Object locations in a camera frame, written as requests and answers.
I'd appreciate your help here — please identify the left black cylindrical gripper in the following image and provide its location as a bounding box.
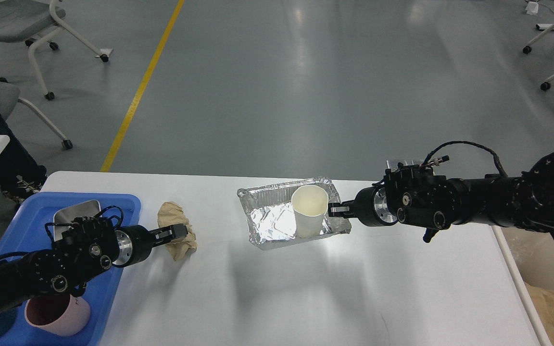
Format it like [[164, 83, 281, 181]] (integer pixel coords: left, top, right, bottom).
[[113, 223, 188, 268]]

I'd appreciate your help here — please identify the right black cylindrical gripper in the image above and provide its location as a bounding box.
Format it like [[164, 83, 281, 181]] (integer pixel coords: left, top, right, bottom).
[[327, 186, 398, 226]]

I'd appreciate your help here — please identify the beige cloth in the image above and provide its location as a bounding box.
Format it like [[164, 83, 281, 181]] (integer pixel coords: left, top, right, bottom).
[[157, 201, 198, 261]]

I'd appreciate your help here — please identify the cream white cup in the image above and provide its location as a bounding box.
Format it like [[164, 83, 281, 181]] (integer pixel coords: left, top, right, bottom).
[[291, 185, 329, 238]]

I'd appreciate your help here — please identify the aluminium foil tray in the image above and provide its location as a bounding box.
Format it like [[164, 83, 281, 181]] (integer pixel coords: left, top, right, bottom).
[[237, 177, 352, 250]]

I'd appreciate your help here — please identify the rectangular steel container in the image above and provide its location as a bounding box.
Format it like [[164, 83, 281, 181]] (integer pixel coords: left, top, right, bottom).
[[52, 199, 101, 241]]

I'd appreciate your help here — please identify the pink plastic mug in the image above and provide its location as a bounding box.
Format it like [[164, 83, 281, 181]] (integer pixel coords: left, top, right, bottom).
[[24, 294, 91, 337]]

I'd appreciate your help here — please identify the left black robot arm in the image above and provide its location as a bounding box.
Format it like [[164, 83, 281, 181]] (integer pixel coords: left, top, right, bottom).
[[0, 210, 189, 313]]

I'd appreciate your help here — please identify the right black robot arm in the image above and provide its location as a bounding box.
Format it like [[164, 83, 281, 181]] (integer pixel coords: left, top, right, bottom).
[[327, 143, 554, 243]]

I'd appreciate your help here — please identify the left floor socket plate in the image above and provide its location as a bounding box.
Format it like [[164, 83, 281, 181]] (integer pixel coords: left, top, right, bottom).
[[386, 159, 411, 171]]

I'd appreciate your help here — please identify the floor socket plate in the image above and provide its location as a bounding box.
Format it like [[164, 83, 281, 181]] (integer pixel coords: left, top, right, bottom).
[[411, 159, 436, 167], [386, 159, 411, 171]]

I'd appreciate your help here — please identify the right floor socket plate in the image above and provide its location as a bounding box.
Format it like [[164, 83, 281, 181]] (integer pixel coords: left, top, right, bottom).
[[411, 159, 436, 167]]

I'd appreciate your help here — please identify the blue plastic tray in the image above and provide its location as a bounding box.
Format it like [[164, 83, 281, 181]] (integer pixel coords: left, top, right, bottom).
[[0, 192, 141, 346]]

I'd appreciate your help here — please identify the seated person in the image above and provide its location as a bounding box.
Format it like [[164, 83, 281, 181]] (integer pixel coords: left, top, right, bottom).
[[0, 114, 48, 206]]

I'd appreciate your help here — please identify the grey office chair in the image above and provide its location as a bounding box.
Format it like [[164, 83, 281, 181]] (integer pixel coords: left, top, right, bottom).
[[0, 0, 110, 100]]

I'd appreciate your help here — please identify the white floor power adapter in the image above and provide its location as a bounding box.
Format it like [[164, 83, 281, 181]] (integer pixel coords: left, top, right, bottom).
[[525, 1, 539, 16]]

